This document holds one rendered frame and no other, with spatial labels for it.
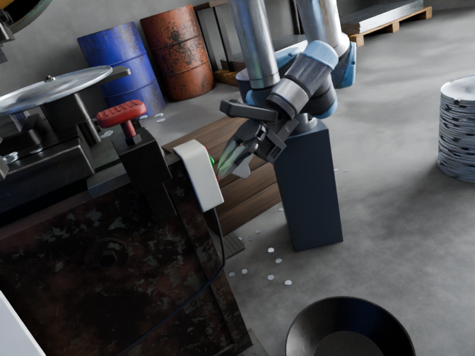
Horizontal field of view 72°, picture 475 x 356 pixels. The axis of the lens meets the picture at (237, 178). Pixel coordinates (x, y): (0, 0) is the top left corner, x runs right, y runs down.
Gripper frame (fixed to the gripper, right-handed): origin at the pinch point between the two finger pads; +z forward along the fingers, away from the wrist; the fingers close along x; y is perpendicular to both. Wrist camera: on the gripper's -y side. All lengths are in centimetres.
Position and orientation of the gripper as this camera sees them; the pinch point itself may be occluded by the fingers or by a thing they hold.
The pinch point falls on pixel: (218, 172)
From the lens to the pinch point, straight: 69.6
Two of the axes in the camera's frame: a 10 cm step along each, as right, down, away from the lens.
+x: -4.4, -3.4, 8.3
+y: 6.5, 5.2, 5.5
